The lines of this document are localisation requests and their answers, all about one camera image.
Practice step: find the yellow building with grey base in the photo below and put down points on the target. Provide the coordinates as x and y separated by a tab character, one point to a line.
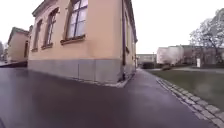
100	33

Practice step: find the grey low building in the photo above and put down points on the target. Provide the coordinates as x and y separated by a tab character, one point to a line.
146	58

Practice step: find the wet grey asphalt road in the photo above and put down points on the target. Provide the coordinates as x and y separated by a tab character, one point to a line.
100	106

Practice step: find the white building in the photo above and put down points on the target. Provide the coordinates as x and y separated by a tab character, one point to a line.
170	55

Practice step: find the white sign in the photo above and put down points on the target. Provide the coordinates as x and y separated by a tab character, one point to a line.
198	63

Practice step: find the grass lawn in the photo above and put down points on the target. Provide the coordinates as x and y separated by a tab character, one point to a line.
200	83

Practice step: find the pale grey path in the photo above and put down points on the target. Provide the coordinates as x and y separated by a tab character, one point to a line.
206	70

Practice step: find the small yellow building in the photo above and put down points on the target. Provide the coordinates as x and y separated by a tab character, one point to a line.
16	46

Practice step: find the cobblestone kerb strip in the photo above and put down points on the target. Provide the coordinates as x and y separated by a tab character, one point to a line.
200	107

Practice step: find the bare tree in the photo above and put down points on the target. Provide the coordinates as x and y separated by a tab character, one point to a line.
213	33

